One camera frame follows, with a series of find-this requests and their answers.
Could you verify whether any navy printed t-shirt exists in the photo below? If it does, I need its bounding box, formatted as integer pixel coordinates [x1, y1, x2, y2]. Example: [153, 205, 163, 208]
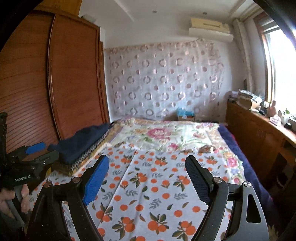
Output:
[48, 123, 110, 166]

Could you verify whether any left hand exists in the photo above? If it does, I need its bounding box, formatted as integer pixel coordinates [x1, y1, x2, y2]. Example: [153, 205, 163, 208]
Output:
[0, 184, 31, 219]

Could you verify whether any navy blue blanket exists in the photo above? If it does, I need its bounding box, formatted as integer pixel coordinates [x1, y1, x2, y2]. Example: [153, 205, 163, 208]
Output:
[218, 125, 273, 222]

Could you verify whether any black circle-patterned garment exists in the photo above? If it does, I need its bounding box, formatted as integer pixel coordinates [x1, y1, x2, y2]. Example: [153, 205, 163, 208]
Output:
[69, 130, 112, 175]

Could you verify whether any orange-print white bedsheet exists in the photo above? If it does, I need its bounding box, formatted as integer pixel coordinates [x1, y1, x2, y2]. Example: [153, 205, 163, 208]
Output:
[28, 141, 246, 241]

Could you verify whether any wooden side cabinet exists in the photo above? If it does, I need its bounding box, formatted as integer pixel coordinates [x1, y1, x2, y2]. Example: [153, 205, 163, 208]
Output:
[226, 102, 295, 192]

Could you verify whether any wooden wardrobe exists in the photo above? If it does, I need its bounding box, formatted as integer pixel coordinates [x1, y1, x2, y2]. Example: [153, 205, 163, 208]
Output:
[1, 1, 109, 152]

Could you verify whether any pink figurine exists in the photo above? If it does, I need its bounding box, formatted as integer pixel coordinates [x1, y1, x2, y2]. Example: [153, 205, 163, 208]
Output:
[266, 100, 277, 118]

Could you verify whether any floral quilt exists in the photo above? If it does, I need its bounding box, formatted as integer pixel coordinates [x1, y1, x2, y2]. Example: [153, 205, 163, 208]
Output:
[111, 118, 245, 184]

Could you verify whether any blue tissue box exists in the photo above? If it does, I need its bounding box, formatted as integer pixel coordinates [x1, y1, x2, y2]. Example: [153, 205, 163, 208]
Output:
[177, 108, 195, 121]

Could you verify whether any stack of books and papers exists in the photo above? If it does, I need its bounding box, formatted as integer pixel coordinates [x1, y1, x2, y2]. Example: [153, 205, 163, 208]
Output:
[228, 89, 262, 109]

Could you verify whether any circle-patterned sheer curtain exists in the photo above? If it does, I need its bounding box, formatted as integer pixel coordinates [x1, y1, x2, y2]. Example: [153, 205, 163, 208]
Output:
[104, 39, 224, 121]

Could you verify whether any window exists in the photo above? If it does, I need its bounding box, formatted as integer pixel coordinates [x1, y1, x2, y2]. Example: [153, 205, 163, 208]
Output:
[254, 12, 295, 116]

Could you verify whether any white air conditioner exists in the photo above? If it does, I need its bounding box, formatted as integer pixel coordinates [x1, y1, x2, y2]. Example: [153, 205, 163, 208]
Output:
[189, 18, 234, 43]

